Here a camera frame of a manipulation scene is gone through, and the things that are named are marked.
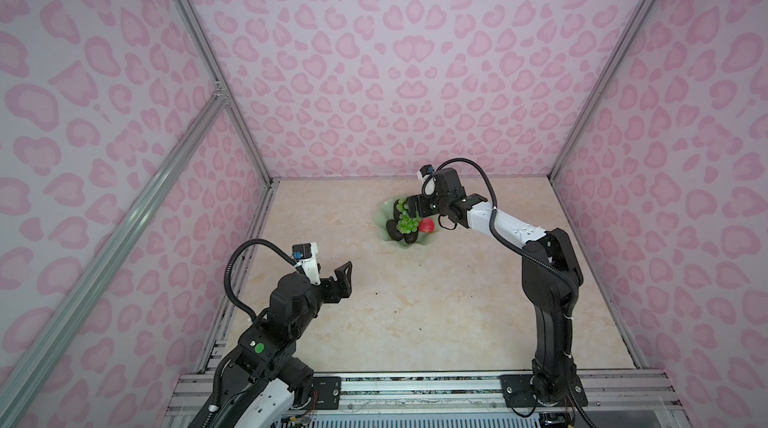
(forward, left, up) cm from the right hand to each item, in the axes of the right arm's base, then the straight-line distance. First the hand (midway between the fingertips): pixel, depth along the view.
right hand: (418, 197), depth 94 cm
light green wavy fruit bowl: (+2, +11, -11) cm, 16 cm away
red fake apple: (-5, -3, -8) cm, 10 cm away
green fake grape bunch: (-8, +4, -3) cm, 9 cm away
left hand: (-27, +20, +8) cm, 35 cm away
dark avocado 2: (-8, +2, -11) cm, 14 cm away
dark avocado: (-5, +8, -12) cm, 15 cm away
